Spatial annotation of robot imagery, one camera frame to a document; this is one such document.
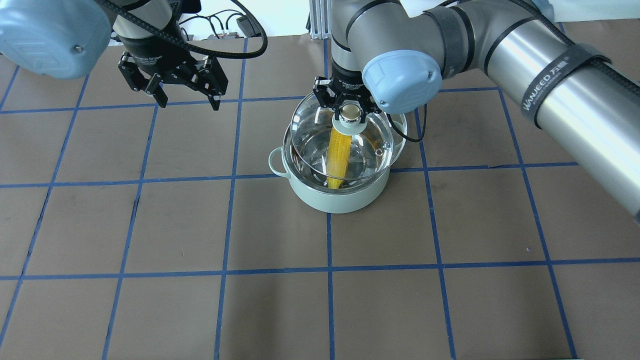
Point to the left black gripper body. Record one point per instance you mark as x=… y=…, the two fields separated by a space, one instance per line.
x=159 y=52

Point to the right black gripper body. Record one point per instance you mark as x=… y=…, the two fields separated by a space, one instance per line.
x=346 y=83

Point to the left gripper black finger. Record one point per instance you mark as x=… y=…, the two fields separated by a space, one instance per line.
x=155 y=89
x=212 y=86

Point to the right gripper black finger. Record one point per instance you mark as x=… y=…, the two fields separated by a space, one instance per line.
x=374 y=116
x=325 y=111

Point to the glass pot lid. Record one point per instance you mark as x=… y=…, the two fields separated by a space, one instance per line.
x=373 y=149

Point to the yellow corn cob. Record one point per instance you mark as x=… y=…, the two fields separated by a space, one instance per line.
x=338 y=154

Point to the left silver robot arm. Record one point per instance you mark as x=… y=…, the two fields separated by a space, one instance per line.
x=65 y=38

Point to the pale green cooking pot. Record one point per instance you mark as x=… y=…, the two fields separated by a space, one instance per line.
x=349 y=197

